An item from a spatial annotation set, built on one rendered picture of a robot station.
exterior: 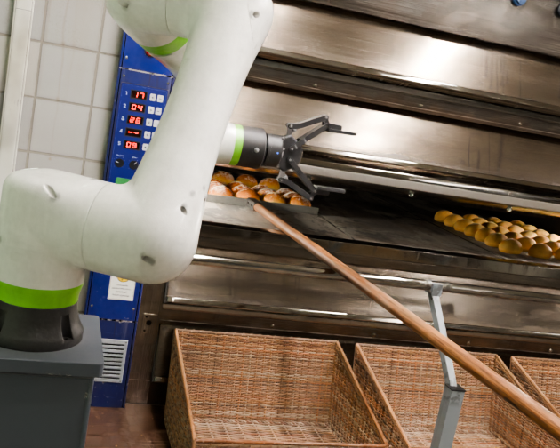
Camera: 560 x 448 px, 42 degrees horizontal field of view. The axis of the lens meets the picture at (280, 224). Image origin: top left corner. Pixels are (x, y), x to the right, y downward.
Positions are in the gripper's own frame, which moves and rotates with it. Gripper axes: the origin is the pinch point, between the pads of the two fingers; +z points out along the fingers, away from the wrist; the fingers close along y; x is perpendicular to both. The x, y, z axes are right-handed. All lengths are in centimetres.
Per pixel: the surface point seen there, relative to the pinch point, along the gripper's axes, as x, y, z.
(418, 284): -17, 32, 36
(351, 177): -40.1, 7.7, 19.3
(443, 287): -17, 32, 44
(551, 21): -55, -51, 84
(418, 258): -54, 33, 55
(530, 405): 67, 29, 14
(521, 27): -56, -47, 74
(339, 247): -55, 32, 26
